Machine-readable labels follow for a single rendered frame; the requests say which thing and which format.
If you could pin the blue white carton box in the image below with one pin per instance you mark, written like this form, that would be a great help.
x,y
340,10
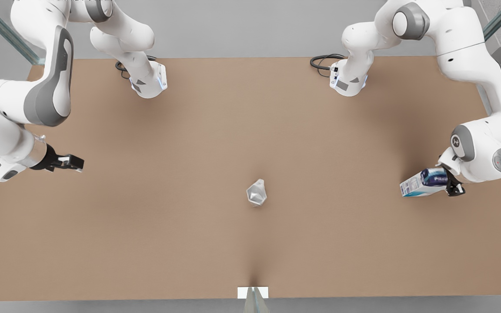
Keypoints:
x,y
424,182

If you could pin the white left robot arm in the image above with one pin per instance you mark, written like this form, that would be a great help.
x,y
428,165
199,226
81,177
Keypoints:
x,y
463,48

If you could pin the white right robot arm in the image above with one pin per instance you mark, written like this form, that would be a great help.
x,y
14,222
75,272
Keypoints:
x,y
46,82

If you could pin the clear glass cup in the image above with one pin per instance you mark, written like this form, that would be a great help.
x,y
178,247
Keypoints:
x,y
256,194

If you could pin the silver frame post with foot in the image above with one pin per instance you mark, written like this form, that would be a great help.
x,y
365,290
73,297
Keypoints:
x,y
255,300

